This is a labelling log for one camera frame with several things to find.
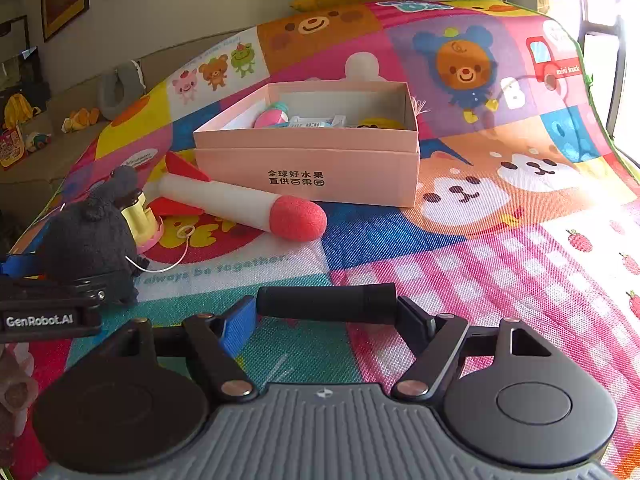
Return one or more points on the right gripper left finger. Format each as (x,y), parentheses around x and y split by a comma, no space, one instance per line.
(213,341)

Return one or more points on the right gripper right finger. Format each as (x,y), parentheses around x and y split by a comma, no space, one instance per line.
(436,342)

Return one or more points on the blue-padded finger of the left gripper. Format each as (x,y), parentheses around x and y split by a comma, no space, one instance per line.
(20,265)

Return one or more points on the black plush toy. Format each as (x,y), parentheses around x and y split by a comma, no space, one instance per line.
(92,237)

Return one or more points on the white red foam rocket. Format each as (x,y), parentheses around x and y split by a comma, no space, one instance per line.
(184,189)

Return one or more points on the pink cardboard box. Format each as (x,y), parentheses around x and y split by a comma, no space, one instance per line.
(372,160)

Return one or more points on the pink teal squishy toy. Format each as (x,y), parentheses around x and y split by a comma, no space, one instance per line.
(273,116)

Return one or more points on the white plastic adapter block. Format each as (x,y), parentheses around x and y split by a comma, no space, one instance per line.
(337,121)

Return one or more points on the beige sofa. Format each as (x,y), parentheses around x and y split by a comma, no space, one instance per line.
(57,137)

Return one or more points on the yellow cup toy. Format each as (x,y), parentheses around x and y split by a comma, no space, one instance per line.
(145,227)

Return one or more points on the yellow duck plush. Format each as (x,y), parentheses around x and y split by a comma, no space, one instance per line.
(80,120)

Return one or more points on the colourful cartoon play mat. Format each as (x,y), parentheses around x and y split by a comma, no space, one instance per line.
(522,206)

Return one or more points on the grey neck pillow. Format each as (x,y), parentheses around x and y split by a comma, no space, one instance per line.
(119,88)

